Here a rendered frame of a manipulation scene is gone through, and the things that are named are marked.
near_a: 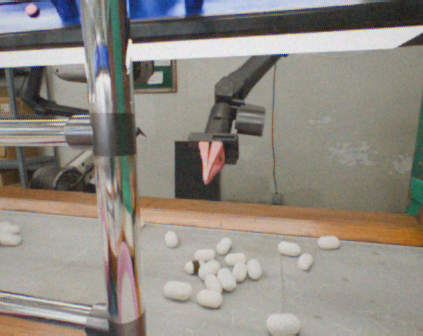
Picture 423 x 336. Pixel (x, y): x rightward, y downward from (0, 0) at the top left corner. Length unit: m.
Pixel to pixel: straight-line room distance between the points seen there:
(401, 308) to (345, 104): 2.12
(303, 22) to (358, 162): 2.28
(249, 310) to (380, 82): 2.30
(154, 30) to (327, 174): 2.28
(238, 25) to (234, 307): 0.31
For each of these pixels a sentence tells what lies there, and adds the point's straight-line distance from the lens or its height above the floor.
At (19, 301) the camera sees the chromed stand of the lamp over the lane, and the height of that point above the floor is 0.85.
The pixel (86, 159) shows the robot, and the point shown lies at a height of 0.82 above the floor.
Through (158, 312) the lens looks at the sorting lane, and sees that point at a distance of 0.36.
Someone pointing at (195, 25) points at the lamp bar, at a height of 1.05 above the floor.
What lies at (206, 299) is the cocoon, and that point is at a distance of 0.35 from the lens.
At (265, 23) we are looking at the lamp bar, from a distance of 0.26.
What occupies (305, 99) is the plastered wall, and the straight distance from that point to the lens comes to 2.40.
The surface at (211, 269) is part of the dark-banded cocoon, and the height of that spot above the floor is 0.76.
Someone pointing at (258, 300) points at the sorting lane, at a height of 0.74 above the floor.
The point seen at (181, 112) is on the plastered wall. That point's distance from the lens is 2.53.
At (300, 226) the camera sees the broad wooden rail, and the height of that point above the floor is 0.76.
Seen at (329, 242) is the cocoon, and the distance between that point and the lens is 0.52.
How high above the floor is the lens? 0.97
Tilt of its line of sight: 11 degrees down
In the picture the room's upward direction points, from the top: straight up
